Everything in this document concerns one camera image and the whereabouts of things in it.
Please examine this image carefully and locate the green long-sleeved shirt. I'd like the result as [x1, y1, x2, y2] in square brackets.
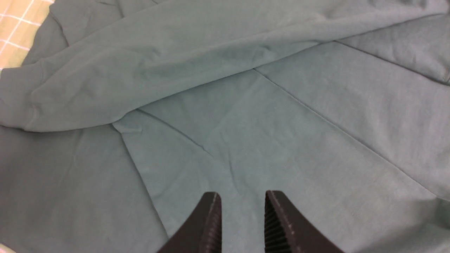
[1, 0, 449, 253]

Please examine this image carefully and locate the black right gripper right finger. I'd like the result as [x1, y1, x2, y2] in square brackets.
[264, 190, 343, 253]

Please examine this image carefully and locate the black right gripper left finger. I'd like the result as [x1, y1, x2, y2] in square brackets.
[159, 192, 222, 253]

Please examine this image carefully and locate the green checkered tablecloth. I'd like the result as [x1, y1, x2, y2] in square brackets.
[0, 0, 54, 70]

